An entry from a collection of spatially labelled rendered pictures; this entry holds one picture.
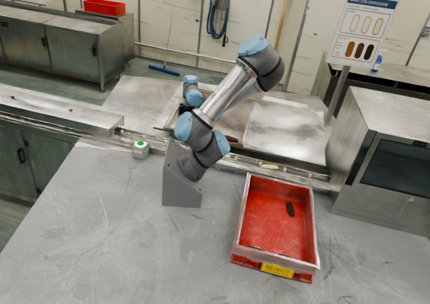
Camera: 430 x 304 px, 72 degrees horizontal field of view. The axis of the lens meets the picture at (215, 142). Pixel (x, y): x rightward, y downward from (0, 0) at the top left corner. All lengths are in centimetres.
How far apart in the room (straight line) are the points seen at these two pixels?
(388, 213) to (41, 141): 198
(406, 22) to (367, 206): 411
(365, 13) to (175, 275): 191
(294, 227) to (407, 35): 438
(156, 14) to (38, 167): 388
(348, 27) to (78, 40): 326
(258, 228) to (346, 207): 45
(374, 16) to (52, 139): 217
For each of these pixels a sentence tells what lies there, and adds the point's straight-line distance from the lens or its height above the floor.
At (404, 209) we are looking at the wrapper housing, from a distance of 164.
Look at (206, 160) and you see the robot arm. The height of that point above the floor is 106.
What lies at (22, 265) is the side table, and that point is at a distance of 133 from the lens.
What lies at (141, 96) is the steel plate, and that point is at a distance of 243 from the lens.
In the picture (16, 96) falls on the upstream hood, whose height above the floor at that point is 92.
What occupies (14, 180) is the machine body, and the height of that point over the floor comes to 30.
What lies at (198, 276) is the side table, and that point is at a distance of 121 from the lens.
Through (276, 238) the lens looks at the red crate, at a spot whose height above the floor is 82.
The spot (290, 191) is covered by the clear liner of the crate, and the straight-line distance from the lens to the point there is 155.
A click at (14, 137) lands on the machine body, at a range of 230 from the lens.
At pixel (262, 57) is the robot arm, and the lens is 124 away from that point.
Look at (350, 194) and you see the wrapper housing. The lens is 154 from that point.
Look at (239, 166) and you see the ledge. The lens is 165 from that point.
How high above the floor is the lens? 183
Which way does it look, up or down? 32 degrees down
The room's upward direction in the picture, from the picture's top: 8 degrees clockwise
